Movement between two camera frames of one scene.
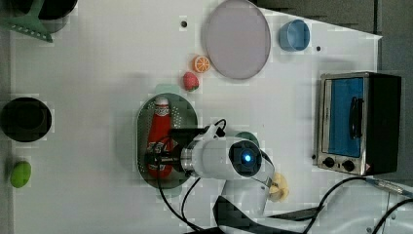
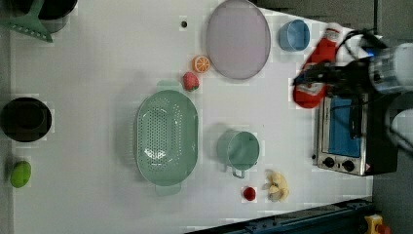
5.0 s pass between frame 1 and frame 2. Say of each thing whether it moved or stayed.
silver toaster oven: stayed
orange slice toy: stayed
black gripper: moved
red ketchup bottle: moved
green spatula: stayed
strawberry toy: stayed
